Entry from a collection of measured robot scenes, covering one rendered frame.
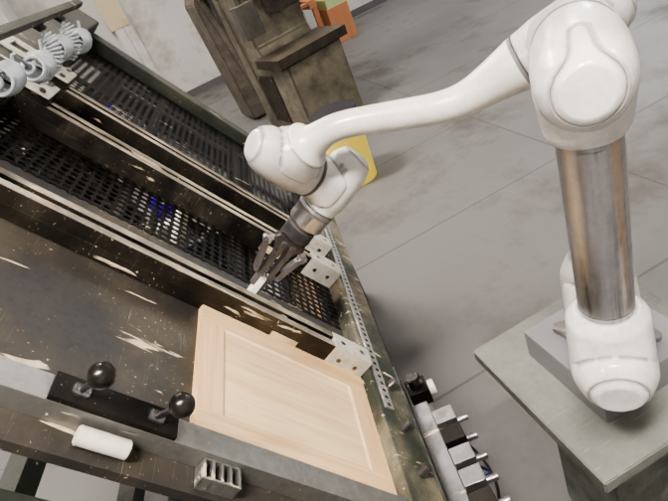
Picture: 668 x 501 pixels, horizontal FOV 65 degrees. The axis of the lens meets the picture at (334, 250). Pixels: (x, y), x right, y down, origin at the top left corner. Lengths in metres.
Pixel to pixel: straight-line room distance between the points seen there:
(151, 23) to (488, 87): 9.46
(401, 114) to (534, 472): 1.58
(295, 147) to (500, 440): 1.63
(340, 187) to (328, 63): 4.43
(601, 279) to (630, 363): 0.18
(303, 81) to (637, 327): 4.63
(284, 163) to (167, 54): 9.32
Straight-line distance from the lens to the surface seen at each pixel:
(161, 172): 1.60
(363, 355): 1.44
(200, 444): 0.94
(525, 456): 2.28
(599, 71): 0.77
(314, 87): 5.47
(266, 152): 1.04
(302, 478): 1.03
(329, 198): 1.15
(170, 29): 10.30
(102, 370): 0.77
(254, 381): 1.16
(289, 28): 5.93
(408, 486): 1.23
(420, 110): 1.03
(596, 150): 0.88
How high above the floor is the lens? 1.93
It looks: 32 degrees down
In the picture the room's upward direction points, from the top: 25 degrees counter-clockwise
